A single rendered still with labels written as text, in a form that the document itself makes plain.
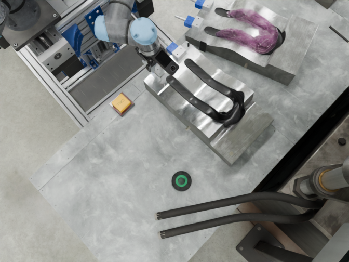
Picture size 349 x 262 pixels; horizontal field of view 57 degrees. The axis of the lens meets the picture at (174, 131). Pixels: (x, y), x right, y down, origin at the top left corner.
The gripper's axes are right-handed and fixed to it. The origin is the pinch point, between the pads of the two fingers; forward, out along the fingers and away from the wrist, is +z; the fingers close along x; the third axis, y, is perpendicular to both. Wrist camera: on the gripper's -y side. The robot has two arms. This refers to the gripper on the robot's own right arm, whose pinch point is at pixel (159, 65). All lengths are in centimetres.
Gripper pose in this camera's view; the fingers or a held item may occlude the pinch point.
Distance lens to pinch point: 132.7
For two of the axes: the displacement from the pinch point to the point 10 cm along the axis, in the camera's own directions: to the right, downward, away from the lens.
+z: 0.4, 0.7, 10.0
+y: -7.2, -6.9, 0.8
